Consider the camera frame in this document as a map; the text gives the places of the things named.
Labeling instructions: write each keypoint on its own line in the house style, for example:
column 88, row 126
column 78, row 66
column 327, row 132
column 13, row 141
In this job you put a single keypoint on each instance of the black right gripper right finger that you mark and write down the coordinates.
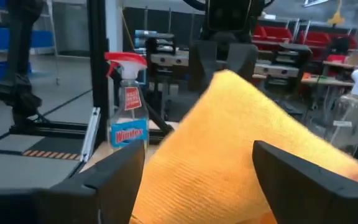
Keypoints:
column 315, row 199

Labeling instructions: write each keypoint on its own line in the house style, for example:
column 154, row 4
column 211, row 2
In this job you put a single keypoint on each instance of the wooden workbench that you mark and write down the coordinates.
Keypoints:
column 326, row 81

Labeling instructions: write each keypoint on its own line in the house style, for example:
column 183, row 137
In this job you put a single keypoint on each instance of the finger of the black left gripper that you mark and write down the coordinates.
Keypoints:
column 202, row 65
column 242, row 60

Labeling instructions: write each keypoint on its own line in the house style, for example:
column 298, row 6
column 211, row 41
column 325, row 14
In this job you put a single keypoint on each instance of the black equipment rack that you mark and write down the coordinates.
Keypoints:
column 160, row 46
column 291, row 59

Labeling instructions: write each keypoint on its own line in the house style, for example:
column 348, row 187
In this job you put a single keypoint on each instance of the Windex spray bottle red trigger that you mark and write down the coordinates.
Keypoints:
column 129, row 130

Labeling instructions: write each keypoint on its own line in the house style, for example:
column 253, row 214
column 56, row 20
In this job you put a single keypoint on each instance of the silver aluminium profile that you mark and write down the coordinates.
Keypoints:
column 90, row 133

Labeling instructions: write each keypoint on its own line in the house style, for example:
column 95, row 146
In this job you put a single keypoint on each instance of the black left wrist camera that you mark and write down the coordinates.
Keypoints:
column 227, row 15

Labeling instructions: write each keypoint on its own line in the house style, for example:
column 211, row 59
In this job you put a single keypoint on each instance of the yellow hanging tool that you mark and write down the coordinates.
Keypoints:
column 336, row 17

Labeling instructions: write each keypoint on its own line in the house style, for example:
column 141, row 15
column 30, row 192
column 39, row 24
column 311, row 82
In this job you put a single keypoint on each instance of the black equipment stand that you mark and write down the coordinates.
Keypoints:
column 20, row 77

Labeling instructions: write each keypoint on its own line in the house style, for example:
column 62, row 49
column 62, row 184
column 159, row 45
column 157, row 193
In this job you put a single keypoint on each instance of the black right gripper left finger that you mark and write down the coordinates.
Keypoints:
column 73, row 202

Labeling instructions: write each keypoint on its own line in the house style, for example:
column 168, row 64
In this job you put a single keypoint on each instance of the orange microfiber towel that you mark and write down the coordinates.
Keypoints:
column 216, row 149

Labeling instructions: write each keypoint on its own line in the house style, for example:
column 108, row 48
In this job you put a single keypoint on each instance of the black hazard striped mat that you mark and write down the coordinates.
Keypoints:
column 51, row 154

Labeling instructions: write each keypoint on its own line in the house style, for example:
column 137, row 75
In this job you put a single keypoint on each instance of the clear spray bottle white trigger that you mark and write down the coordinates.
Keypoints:
column 353, row 118

